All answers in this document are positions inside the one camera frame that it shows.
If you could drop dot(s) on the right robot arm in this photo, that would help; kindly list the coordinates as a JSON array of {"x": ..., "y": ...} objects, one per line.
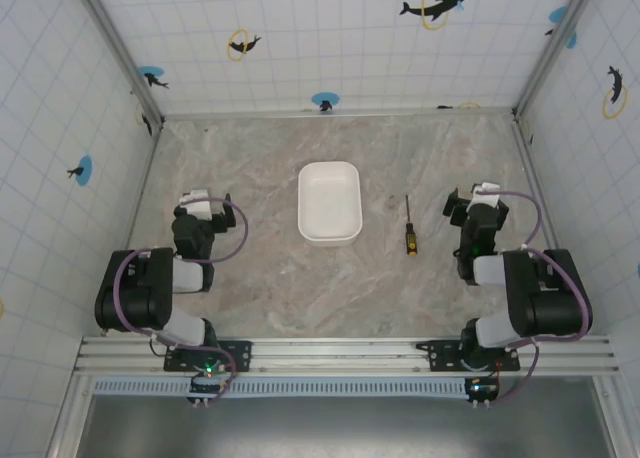
[{"x": 545, "y": 298}]

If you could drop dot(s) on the aluminium mounting rail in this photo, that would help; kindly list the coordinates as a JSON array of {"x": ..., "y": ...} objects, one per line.
[{"x": 330, "y": 355}]

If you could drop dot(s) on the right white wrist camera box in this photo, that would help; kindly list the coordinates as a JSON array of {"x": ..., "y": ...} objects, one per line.
[{"x": 486, "y": 192}]

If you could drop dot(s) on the controller board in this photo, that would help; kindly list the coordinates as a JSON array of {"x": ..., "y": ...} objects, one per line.
[
  {"x": 207, "y": 382},
  {"x": 482, "y": 389}
]

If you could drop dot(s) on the aluminium frame beam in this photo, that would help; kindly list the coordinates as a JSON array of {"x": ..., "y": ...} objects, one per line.
[
  {"x": 537, "y": 183},
  {"x": 340, "y": 113},
  {"x": 145, "y": 188}
]

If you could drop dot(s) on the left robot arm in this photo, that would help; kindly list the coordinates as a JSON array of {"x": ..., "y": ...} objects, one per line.
[{"x": 135, "y": 298}]

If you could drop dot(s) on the left controller board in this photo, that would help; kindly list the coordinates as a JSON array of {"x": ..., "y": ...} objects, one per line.
[{"x": 207, "y": 382}]

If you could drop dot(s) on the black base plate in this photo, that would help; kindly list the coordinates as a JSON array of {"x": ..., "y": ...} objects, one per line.
[
  {"x": 240, "y": 353},
  {"x": 440, "y": 355}
]

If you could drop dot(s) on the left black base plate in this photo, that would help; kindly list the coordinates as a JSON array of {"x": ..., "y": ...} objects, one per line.
[{"x": 240, "y": 353}]

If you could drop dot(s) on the right controller board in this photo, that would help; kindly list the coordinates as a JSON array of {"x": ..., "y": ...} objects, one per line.
[{"x": 482, "y": 389}]

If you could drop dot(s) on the white plastic bin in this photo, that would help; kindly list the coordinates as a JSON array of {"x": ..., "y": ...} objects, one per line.
[{"x": 330, "y": 203}]

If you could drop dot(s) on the aluminium frame post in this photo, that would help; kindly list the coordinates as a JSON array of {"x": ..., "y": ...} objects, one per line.
[
  {"x": 555, "y": 43},
  {"x": 117, "y": 43}
]

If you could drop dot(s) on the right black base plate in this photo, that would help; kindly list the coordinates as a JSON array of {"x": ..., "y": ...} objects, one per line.
[{"x": 440, "y": 355}]

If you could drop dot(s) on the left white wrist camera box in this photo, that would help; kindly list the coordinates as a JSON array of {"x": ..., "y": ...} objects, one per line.
[{"x": 197, "y": 203}]

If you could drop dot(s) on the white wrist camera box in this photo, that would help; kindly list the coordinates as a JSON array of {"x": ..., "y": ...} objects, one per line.
[
  {"x": 197, "y": 203},
  {"x": 486, "y": 192}
]

